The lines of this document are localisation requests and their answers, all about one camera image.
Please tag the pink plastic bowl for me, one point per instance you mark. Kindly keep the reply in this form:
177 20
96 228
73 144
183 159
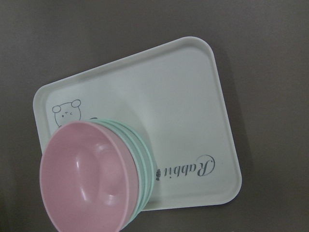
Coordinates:
120 181
71 178

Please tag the top mint green bowl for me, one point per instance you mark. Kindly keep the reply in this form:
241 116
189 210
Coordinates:
138 206

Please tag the mint green bowl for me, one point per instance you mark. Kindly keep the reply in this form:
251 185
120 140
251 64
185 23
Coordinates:
138 206
140 152
145 154

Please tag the bottom mint green bowl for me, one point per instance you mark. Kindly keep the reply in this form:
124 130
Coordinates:
140 152

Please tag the middle mint green bowl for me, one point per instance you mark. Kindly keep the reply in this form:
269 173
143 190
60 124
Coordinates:
145 154

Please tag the white rabbit print tray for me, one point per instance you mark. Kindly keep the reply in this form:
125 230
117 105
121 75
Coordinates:
172 97

